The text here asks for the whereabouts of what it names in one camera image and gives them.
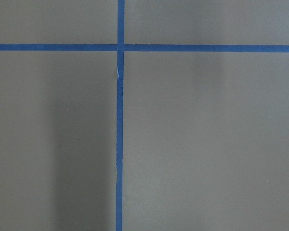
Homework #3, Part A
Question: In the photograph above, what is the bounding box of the brown paper table cover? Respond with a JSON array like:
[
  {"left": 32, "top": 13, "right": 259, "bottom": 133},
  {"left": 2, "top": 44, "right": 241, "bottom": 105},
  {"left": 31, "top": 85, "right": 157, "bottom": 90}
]
[{"left": 0, "top": 0, "right": 289, "bottom": 231}]

